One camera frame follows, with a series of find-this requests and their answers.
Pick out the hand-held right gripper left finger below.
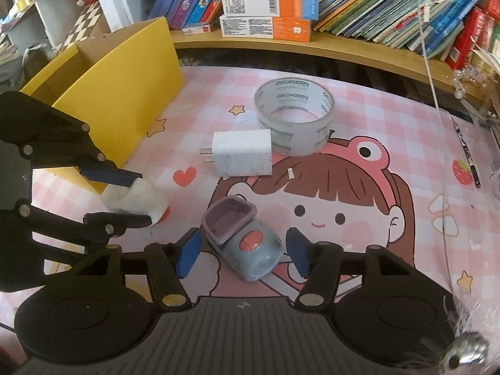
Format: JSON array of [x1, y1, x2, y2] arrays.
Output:
[[72, 227, 203, 312]]

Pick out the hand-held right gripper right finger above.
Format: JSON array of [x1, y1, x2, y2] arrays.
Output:
[[285, 227, 420, 313]]

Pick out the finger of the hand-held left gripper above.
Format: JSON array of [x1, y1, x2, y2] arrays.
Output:
[[0, 91, 142, 189], [13, 202, 152, 249]]

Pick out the grey purple toy car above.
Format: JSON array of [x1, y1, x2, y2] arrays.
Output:
[[201, 196, 284, 282]]

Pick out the yellow cardboard box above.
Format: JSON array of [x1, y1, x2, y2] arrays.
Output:
[[19, 16, 185, 197]]

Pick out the white charger plug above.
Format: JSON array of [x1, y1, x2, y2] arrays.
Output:
[[200, 130, 273, 178]]

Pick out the clear tape roll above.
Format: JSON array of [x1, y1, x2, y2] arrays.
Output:
[[255, 79, 336, 157]]

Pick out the pink cartoon table mat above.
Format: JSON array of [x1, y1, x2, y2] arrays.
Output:
[[0, 64, 500, 321]]

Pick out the brown white chessboard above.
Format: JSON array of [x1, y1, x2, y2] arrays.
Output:
[[58, 2, 104, 48]]

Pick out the small red white box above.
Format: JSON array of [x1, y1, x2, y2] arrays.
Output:
[[182, 22, 214, 35]]

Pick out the silver round bell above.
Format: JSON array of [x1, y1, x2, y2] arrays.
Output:
[[441, 332, 490, 375]]

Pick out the black patterned pen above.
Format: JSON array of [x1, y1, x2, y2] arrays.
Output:
[[451, 116, 482, 189]]

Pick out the wooden bookshelf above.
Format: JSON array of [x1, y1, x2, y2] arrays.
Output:
[[88, 0, 500, 104]]

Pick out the orange white carton box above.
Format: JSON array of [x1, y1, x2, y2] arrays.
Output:
[[221, 0, 319, 20], [219, 16, 312, 43]]

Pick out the row of colourful books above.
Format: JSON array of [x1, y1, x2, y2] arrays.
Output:
[[150, 0, 500, 72]]

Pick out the white cable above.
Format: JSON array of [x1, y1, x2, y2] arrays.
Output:
[[416, 0, 462, 309]]

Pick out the pearl bead string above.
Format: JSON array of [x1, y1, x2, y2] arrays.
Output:
[[452, 66, 486, 101]]

